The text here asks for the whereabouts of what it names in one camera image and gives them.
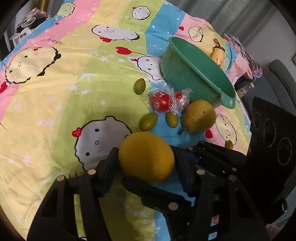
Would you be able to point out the yellow lemon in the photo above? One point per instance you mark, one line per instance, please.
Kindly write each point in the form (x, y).
(146, 156)

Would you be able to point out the yellow-green pear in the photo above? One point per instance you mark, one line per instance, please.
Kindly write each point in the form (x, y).
(199, 117)

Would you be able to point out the small green olive fruit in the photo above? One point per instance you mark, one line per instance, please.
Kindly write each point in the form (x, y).
(229, 144)

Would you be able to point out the grey sofa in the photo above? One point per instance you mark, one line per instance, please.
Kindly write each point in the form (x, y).
(276, 86)

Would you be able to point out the clutter pile of bags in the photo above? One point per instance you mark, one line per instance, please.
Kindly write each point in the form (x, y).
(29, 24)

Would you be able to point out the yellow bear water bottle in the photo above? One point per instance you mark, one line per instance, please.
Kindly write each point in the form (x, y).
(218, 52)

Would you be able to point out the colourful cartoon bed sheet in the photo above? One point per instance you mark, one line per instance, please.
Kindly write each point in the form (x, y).
(105, 47)

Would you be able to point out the green plastic basin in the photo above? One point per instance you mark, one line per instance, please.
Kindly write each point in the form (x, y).
(185, 66)

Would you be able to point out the folded pink patterned clothes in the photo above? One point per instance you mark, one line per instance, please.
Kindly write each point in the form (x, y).
(253, 68)

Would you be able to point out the red tomato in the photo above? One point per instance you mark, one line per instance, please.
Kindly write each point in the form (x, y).
(179, 98)
(161, 102)

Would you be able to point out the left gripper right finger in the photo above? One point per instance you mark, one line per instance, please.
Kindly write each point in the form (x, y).
(198, 171)

